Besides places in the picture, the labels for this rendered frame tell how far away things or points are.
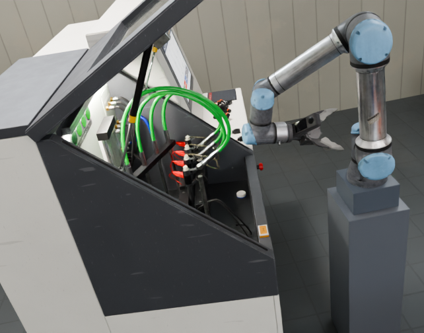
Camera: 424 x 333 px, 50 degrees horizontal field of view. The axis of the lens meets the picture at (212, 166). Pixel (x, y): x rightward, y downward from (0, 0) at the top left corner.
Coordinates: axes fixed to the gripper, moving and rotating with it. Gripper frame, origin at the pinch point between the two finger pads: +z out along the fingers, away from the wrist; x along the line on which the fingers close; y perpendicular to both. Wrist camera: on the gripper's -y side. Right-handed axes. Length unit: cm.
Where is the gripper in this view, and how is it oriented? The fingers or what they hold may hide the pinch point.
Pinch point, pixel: (342, 128)
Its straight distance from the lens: 166.9
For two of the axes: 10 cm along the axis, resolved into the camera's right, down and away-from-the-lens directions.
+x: 0.9, 9.7, -2.3
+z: 9.9, -0.5, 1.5
